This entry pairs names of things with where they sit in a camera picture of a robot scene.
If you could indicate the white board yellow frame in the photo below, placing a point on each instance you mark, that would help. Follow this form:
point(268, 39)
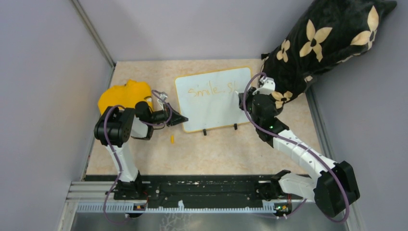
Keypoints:
point(209, 100)

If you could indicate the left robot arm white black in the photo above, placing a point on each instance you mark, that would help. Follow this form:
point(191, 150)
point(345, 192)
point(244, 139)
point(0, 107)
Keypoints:
point(118, 124)

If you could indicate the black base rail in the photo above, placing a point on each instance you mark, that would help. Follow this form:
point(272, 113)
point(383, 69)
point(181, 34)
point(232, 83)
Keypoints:
point(186, 193)

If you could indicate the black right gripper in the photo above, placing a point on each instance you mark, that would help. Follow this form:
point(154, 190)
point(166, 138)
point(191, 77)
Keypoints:
point(249, 95)

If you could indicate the black floral pillow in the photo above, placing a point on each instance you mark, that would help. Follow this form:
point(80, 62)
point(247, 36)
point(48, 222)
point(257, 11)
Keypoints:
point(328, 33)

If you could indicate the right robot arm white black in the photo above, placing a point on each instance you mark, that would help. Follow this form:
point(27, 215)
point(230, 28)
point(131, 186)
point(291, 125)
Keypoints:
point(302, 150)

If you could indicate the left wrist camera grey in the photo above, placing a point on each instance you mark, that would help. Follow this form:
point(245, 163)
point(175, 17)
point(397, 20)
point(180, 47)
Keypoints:
point(161, 97)

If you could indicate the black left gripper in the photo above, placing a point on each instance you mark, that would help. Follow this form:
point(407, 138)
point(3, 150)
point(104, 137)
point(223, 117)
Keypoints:
point(175, 119)

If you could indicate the yellow cloth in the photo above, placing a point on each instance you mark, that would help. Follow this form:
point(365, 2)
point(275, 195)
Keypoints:
point(127, 95)

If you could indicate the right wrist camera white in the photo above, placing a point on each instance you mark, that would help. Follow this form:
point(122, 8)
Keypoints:
point(266, 85)

